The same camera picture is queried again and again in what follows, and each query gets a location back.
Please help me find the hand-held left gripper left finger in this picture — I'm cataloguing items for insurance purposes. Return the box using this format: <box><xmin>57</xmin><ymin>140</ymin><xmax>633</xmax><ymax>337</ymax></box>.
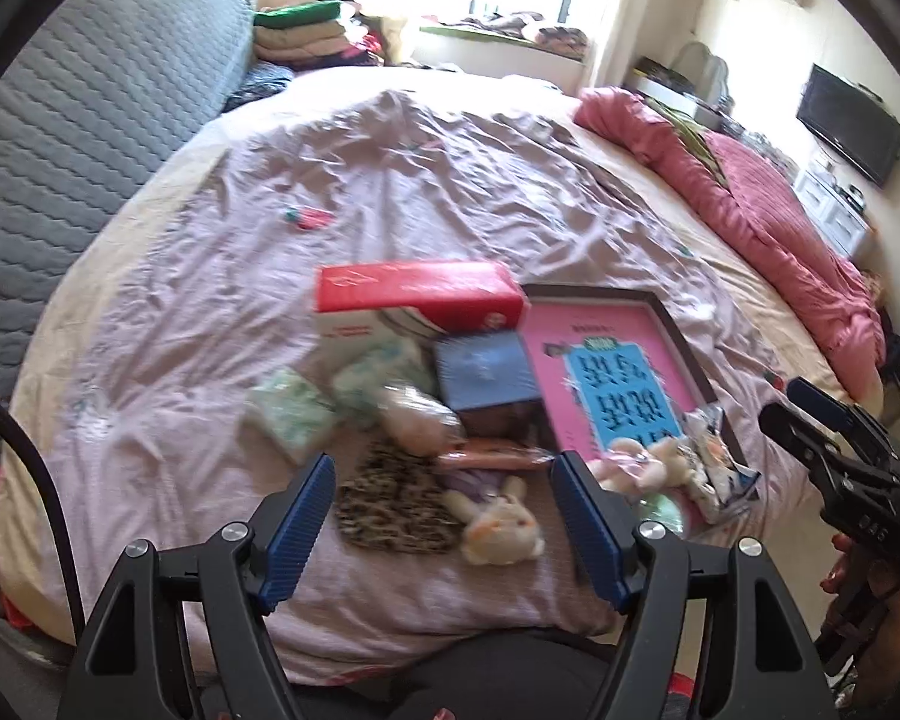
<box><xmin>60</xmin><ymin>452</ymin><xmax>338</xmax><ymax>720</ymax></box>

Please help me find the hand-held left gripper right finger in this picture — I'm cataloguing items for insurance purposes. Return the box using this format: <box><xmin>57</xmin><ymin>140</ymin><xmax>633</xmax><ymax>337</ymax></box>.
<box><xmin>551</xmin><ymin>451</ymin><xmax>833</xmax><ymax>720</ymax></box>

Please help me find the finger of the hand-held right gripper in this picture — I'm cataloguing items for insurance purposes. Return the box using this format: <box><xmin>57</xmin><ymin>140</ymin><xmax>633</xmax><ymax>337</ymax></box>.
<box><xmin>757</xmin><ymin>401</ymin><xmax>882</xmax><ymax>500</ymax></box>
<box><xmin>786</xmin><ymin>377</ymin><xmax>900</xmax><ymax>458</ymax></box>

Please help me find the green ball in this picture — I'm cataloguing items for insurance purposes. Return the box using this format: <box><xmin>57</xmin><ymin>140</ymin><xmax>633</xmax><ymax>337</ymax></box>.
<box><xmin>634</xmin><ymin>491</ymin><xmax>687</xmax><ymax>537</ymax></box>

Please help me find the cream plush bunny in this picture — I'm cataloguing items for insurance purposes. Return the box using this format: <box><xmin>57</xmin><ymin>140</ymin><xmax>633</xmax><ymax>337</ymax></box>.
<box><xmin>442</xmin><ymin>465</ymin><xmax>547</xmax><ymax>567</ymax></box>

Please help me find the white cartoon snack bag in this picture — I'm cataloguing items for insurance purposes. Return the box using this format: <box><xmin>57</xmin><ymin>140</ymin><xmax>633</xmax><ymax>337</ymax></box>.
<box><xmin>675</xmin><ymin>405</ymin><xmax>762</xmax><ymax>526</ymax></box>

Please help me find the small cream plush toy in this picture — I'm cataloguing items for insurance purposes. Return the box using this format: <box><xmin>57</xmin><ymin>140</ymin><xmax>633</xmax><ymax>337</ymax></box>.
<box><xmin>589</xmin><ymin>435</ymin><xmax>692</xmax><ymax>497</ymax></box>

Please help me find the green white tissue pack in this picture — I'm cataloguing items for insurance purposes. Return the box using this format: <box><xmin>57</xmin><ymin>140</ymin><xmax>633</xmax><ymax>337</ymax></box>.
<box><xmin>330</xmin><ymin>337</ymin><xmax>436</xmax><ymax>428</ymax></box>
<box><xmin>244</xmin><ymin>367</ymin><xmax>338</xmax><ymax>466</ymax></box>

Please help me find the pink framed board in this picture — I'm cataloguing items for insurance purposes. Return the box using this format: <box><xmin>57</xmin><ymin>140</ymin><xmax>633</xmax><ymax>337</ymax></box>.
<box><xmin>517</xmin><ymin>283</ymin><xmax>758</xmax><ymax>541</ymax></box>

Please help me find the leopard print cloth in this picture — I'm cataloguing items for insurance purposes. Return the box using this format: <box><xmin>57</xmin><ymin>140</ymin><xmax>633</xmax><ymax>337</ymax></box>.
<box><xmin>334</xmin><ymin>441</ymin><xmax>466</xmax><ymax>556</ymax></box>

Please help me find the orange wrapped stick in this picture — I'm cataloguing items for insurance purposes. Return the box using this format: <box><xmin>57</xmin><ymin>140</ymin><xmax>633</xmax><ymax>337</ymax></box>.
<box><xmin>433</xmin><ymin>441</ymin><xmax>557</xmax><ymax>472</ymax></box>

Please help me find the beige toy in clear bag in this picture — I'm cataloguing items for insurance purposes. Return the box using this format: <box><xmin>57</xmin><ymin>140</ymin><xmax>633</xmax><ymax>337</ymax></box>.
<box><xmin>379</xmin><ymin>382</ymin><xmax>467</xmax><ymax>458</ymax></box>

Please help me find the pink comforter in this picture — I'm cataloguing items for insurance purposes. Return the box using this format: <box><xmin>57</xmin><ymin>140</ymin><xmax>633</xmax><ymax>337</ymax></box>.
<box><xmin>574</xmin><ymin>86</ymin><xmax>886</xmax><ymax>383</ymax></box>

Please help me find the dark blue box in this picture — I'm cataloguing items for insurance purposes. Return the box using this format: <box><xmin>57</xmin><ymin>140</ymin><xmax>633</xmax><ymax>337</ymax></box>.
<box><xmin>431</xmin><ymin>334</ymin><xmax>541</xmax><ymax>436</ymax></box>

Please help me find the pink book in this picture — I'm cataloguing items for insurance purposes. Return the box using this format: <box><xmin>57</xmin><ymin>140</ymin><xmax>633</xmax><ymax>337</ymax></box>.
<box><xmin>521</xmin><ymin>300</ymin><xmax>710</xmax><ymax>533</ymax></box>

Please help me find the white cabinet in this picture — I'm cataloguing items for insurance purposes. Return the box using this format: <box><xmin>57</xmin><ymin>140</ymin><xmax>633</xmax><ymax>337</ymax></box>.
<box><xmin>791</xmin><ymin>146</ymin><xmax>878</xmax><ymax>256</ymax></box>

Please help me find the red white tissue box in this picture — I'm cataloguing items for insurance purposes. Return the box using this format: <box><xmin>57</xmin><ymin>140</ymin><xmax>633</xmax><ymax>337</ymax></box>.
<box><xmin>313</xmin><ymin>261</ymin><xmax>532</xmax><ymax>361</ymax></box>

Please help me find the black flat television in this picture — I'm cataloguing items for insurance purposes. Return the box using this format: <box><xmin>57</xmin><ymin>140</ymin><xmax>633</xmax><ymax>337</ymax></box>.
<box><xmin>795</xmin><ymin>64</ymin><xmax>900</xmax><ymax>188</ymax></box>

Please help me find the red cloth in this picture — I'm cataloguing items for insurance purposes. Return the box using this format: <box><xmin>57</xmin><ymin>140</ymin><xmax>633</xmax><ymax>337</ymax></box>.
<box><xmin>0</xmin><ymin>600</ymin><xmax>46</xmax><ymax>635</ymax></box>

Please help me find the green yellow cloth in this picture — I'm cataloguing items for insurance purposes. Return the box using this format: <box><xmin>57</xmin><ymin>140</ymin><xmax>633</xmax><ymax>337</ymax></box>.
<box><xmin>645</xmin><ymin>94</ymin><xmax>728</xmax><ymax>188</ymax></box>

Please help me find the cream bedsheet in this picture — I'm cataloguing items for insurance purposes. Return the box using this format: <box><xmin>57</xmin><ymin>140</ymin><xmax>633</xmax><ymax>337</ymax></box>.
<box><xmin>0</xmin><ymin>67</ymin><xmax>886</xmax><ymax>646</ymax></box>

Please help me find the grey round-backed chair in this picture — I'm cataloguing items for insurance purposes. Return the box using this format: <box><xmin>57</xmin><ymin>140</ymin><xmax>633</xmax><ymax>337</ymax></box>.
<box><xmin>667</xmin><ymin>41</ymin><xmax>728</xmax><ymax>110</ymax></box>

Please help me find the lilac patterned quilt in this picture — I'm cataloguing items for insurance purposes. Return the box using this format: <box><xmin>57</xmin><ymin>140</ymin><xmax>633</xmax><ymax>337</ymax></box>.
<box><xmin>0</xmin><ymin>86</ymin><xmax>882</xmax><ymax>683</ymax></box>

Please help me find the dark patterned cloth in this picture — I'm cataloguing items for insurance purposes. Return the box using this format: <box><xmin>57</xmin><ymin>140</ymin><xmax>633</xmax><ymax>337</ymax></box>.
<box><xmin>221</xmin><ymin>60</ymin><xmax>297</xmax><ymax>113</ymax></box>

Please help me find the bedding on window sill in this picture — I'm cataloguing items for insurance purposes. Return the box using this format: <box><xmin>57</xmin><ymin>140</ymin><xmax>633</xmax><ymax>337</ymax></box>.
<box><xmin>420</xmin><ymin>7</ymin><xmax>593</xmax><ymax>61</ymax></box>

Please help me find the pile of folded clothes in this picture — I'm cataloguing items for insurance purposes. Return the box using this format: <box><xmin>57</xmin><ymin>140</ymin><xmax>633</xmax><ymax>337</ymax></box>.
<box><xmin>251</xmin><ymin>0</ymin><xmax>391</xmax><ymax>72</ymax></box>

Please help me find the black cable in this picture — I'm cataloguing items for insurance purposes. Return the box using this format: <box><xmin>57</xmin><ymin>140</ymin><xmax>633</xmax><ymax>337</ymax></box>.
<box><xmin>0</xmin><ymin>379</ymin><xmax>87</xmax><ymax>631</ymax></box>

